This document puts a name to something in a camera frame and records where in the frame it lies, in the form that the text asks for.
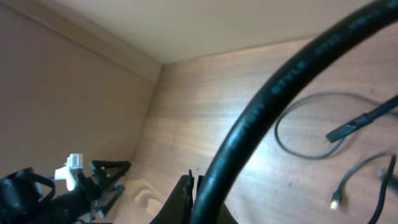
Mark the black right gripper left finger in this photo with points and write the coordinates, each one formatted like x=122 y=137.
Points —
x=178 y=207

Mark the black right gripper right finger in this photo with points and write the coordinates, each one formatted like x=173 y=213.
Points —
x=225 y=216

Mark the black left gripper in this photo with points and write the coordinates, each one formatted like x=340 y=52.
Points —
x=84 y=202

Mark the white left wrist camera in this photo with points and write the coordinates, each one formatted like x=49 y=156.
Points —
x=72 y=167

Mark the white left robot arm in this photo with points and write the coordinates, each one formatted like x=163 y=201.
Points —
x=25 y=195

